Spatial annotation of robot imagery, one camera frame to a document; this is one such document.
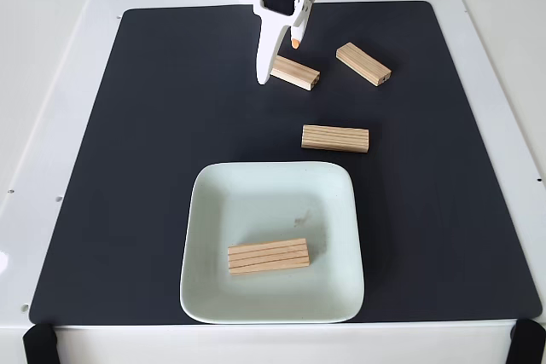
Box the black rubber mat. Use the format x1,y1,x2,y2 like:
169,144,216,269
28,0,543,326

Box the pale green square plate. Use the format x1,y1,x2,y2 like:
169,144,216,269
178,161,366,325

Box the grooved wooden block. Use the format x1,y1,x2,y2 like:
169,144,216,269
300,124,370,154
335,42,392,88
227,238,311,276
270,55,322,92

